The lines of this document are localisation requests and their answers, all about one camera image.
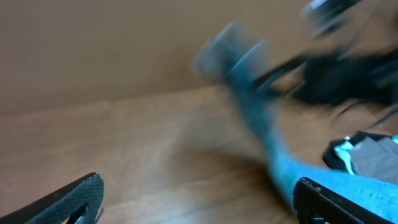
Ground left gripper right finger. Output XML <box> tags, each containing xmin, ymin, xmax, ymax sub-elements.
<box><xmin>293</xmin><ymin>177</ymin><xmax>392</xmax><ymax>224</ymax></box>

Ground black folded garment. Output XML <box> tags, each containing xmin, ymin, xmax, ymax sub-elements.
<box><xmin>322</xmin><ymin>131</ymin><xmax>393</xmax><ymax>172</ymax></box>

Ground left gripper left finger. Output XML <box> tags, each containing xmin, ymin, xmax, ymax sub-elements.
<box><xmin>1</xmin><ymin>172</ymin><xmax>104</xmax><ymax>224</ymax></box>

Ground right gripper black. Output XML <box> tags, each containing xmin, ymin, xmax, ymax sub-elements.
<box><xmin>254</xmin><ymin>49</ymin><xmax>397</xmax><ymax>106</ymax></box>

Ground blue denim jeans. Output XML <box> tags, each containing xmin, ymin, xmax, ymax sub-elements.
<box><xmin>193</xmin><ymin>22</ymin><xmax>397</xmax><ymax>223</ymax></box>

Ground grey folded garment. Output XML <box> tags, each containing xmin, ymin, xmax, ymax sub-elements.
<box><xmin>349</xmin><ymin>137</ymin><xmax>397</xmax><ymax>185</ymax></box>

